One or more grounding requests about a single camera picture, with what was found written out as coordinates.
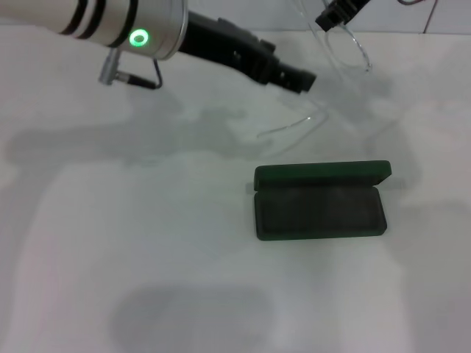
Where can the clear white glasses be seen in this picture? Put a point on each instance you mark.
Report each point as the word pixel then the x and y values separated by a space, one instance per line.
pixel 342 51

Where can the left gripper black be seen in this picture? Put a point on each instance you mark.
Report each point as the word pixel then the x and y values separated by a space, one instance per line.
pixel 228 44

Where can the green glasses case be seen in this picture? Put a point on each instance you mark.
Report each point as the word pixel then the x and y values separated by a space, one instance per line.
pixel 320 217

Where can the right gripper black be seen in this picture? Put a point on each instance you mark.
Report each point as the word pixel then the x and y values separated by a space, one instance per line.
pixel 360 4

